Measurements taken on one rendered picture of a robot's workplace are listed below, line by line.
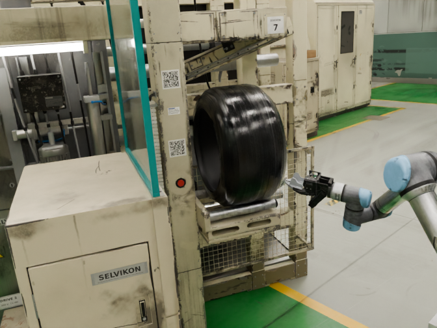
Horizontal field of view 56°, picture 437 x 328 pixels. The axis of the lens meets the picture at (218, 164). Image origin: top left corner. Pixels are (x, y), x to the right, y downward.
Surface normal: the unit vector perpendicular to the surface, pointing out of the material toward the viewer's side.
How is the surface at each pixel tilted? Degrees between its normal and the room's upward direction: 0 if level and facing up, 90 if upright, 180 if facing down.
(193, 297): 90
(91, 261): 90
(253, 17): 90
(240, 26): 90
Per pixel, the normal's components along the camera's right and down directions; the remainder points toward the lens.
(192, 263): 0.33, 0.26
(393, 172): -0.96, 0.04
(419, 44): -0.74, 0.24
